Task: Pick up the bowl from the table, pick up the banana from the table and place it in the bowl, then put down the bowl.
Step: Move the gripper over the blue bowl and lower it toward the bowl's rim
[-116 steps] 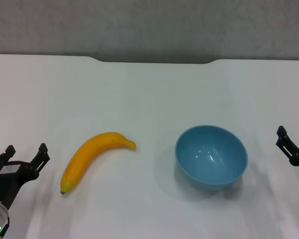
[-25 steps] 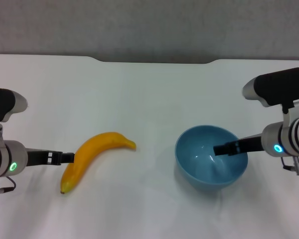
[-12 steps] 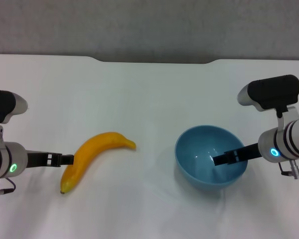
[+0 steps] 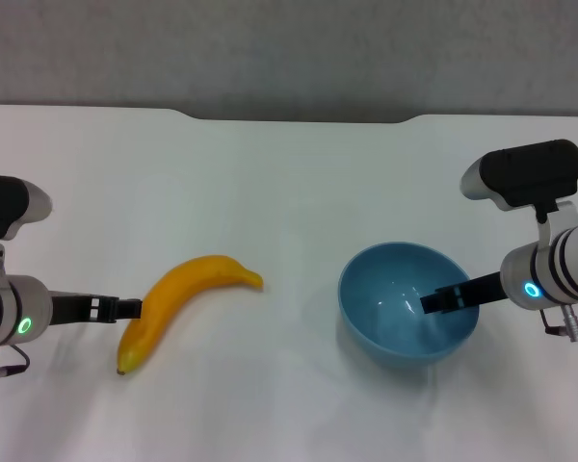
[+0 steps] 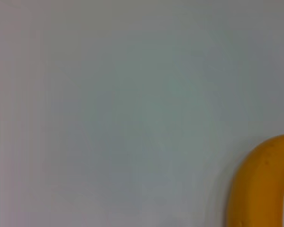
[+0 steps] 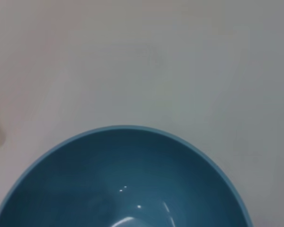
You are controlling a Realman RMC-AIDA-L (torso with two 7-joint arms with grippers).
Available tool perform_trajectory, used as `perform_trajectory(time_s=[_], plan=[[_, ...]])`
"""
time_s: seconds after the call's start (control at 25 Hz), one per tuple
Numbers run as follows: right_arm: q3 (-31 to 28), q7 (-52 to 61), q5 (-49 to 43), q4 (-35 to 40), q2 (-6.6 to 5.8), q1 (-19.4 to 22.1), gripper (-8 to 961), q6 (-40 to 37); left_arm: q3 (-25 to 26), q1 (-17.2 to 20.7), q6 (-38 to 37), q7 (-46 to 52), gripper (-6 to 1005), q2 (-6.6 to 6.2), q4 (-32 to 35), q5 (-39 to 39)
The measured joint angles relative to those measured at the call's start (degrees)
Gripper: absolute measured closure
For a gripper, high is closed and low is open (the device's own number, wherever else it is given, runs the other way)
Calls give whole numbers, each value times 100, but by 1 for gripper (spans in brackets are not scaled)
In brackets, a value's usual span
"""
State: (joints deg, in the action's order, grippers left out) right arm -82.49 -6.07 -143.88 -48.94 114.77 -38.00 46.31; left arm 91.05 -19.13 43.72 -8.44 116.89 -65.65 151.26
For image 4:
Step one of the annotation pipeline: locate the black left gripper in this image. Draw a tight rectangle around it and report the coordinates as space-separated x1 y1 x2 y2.
46 290 144 326

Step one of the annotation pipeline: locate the blue plastic bowl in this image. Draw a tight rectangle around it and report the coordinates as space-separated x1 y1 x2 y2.
337 241 481 370

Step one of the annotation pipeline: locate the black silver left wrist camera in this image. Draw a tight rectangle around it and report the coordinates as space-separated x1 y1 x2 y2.
0 174 54 242

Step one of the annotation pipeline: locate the right arm cable with plug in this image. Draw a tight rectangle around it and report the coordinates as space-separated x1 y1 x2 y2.
538 304 578 344

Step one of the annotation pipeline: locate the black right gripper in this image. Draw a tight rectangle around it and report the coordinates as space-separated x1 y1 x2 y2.
419 270 506 317

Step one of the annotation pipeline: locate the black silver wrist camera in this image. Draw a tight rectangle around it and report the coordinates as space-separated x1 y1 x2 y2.
459 139 578 214
0 174 54 242

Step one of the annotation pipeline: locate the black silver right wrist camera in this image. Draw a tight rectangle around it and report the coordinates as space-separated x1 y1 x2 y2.
459 139 578 214

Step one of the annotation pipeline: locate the white right camera bracket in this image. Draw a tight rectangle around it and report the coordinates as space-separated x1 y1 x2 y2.
534 198 578 247

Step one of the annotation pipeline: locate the yellow banana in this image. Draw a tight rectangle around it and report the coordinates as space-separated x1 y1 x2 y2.
117 254 265 376

